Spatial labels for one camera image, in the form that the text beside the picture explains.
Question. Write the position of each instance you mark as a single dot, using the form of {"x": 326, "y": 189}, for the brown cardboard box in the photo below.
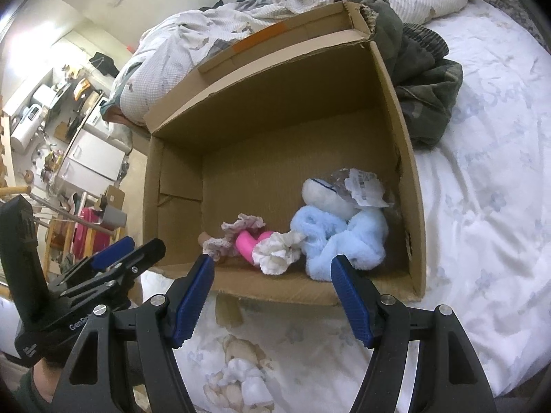
{"x": 267, "y": 159}

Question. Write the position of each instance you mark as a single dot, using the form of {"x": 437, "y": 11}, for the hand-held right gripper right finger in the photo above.
{"x": 351, "y": 305}

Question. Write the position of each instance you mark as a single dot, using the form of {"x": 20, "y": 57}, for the grey bin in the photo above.
{"x": 115, "y": 216}

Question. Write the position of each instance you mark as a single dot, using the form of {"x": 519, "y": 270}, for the black and white patterned blanket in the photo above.
{"x": 503, "y": 0}

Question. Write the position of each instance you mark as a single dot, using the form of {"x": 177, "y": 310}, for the black hanging garment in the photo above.
{"x": 103, "y": 64}

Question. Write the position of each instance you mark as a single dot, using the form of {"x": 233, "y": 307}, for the small cream scrunchie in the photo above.
{"x": 273, "y": 256}

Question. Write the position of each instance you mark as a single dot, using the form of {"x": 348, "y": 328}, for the person's left forearm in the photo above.
{"x": 17, "y": 395}

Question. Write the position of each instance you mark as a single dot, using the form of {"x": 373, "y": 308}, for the pink lace scrunchie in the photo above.
{"x": 217, "y": 247}

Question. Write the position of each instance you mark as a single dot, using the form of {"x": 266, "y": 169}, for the pink rubber duck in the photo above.
{"x": 245, "y": 245}

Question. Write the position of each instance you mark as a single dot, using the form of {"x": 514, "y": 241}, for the white floral bed sheet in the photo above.
{"x": 473, "y": 223}

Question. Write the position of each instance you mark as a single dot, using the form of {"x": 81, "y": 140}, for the light blue plush toy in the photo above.
{"x": 331, "y": 232}

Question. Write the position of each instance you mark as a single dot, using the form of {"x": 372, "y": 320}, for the white water heater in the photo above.
{"x": 26, "y": 129}

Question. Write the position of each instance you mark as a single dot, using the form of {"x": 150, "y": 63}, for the pink clothes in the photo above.
{"x": 90, "y": 232}

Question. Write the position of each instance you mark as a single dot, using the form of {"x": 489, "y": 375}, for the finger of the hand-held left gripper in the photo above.
{"x": 112, "y": 251}
{"x": 137, "y": 260}

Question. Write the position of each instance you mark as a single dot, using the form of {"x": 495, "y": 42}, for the wooden drying rack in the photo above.
{"x": 60, "y": 232}

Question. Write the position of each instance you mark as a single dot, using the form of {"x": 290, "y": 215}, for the large beige lace scrunchie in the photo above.
{"x": 245, "y": 221}

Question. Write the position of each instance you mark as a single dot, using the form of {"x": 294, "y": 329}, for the crumpled white duvet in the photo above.
{"x": 172, "y": 51}

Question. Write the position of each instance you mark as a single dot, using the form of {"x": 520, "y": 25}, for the camouflage garment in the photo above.
{"x": 426, "y": 90}

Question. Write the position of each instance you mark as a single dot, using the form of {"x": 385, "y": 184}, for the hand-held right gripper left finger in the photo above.
{"x": 191, "y": 305}

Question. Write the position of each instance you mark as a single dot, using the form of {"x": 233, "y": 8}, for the person's left hand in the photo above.
{"x": 49, "y": 378}

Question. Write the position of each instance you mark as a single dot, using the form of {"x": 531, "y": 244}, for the white kitchen cabinets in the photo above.
{"x": 94, "y": 159}

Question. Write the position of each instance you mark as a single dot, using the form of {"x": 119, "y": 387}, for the small cardboard box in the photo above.
{"x": 114, "y": 195}

